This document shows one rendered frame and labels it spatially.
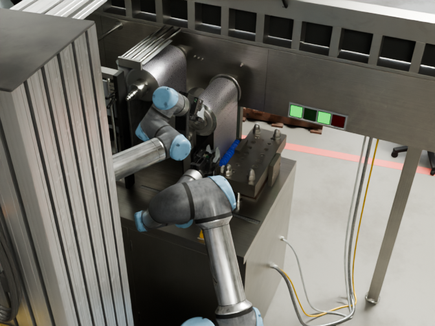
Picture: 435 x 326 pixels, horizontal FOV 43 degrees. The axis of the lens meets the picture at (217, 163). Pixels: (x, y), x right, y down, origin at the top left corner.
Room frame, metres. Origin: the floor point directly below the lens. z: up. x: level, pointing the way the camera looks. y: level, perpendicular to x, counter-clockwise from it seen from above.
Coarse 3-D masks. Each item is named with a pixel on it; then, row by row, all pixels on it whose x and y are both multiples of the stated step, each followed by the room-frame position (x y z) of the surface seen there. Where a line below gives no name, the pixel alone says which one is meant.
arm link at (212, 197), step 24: (192, 192) 1.23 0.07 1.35; (216, 192) 1.25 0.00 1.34; (192, 216) 1.20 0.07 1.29; (216, 216) 1.20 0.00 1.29; (216, 240) 1.16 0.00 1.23; (216, 264) 1.12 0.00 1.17; (216, 288) 1.08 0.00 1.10; (240, 288) 1.08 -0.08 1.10; (216, 312) 1.04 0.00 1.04; (240, 312) 1.02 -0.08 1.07
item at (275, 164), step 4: (276, 156) 1.87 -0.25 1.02; (280, 156) 1.89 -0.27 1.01; (272, 160) 1.84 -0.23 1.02; (276, 160) 1.84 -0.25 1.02; (272, 164) 1.81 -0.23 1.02; (276, 164) 1.84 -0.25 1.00; (272, 168) 1.80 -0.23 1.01; (276, 168) 1.85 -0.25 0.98; (272, 172) 1.80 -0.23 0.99; (276, 172) 1.85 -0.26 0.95; (268, 176) 1.81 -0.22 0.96; (272, 176) 1.80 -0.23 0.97; (276, 176) 1.86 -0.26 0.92; (268, 180) 1.81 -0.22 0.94; (272, 180) 1.80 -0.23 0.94; (268, 184) 1.81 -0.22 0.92; (272, 184) 1.80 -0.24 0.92
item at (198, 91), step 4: (192, 88) 2.08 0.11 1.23; (196, 88) 2.07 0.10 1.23; (200, 88) 2.07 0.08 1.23; (188, 92) 2.04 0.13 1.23; (192, 92) 2.03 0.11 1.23; (196, 92) 2.03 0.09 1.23; (200, 92) 2.03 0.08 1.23; (196, 96) 2.00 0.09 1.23; (172, 116) 1.84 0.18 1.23; (172, 120) 1.85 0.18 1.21; (172, 124) 1.84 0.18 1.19
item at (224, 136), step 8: (232, 112) 1.94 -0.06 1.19; (224, 120) 1.86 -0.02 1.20; (232, 120) 1.95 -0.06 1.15; (224, 128) 1.86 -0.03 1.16; (232, 128) 1.95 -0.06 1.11; (216, 136) 1.79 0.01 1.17; (224, 136) 1.87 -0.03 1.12; (232, 136) 1.96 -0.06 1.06; (216, 144) 1.79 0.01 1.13; (224, 144) 1.87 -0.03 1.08; (224, 152) 1.87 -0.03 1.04
